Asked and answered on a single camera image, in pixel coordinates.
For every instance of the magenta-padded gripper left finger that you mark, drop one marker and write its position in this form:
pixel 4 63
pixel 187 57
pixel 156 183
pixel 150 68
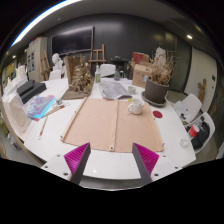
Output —
pixel 77 158

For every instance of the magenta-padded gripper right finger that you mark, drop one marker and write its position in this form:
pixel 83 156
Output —
pixel 146 158

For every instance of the tan canvas mat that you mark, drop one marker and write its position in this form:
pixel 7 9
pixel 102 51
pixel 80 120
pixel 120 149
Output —
pixel 100 123

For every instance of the flat round red coaster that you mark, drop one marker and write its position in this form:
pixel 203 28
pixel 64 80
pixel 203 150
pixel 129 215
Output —
pixel 157 114

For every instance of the wooden paintbrush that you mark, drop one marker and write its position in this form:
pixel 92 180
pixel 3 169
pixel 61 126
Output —
pixel 43 126

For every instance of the white mug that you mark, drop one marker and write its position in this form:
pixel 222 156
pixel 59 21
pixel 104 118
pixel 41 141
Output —
pixel 136 107

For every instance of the black backpack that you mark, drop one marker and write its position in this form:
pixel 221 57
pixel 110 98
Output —
pixel 201 136

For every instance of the colourful book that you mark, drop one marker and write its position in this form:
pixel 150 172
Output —
pixel 40 106

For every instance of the dried plant in grey pot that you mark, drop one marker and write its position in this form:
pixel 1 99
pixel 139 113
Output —
pixel 156 90

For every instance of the white plastic chair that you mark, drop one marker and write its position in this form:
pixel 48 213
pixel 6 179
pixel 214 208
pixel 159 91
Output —
pixel 191 105
pixel 107 70
pixel 210 123

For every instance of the small white ribbed cup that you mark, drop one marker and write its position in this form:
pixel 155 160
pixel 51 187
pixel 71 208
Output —
pixel 132 90

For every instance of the clear plastic bag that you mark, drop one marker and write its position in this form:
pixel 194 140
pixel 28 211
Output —
pixel 18 113

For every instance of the open printed newspaper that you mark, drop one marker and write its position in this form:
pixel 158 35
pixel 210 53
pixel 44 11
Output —
pixel 113 89

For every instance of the black box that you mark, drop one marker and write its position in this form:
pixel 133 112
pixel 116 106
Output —
pixel 33 91

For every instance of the cardboard box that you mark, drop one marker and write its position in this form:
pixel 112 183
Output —
pixel 140 76

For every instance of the small spray bottle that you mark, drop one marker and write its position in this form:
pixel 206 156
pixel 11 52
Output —
pixel 97 76

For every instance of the grey glass bottle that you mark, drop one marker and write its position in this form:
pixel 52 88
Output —
pixel 117 76

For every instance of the wooden figure sculpture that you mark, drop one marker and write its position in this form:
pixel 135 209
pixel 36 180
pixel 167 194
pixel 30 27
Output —
pixel 202 90

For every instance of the wooden easel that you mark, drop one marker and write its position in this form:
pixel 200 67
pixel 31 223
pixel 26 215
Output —
pixel 44 65
pixel 97 61

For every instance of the white plaster statue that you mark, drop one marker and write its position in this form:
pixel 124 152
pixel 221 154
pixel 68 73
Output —
pixel 56 60

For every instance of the white draped statue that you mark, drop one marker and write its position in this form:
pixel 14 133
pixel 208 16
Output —
pixel 160 55

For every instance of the white cabinet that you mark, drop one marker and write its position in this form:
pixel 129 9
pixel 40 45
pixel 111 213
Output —
pixel 35 60

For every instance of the black wall screen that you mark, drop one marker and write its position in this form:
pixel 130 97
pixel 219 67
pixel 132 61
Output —
pixel 73 40

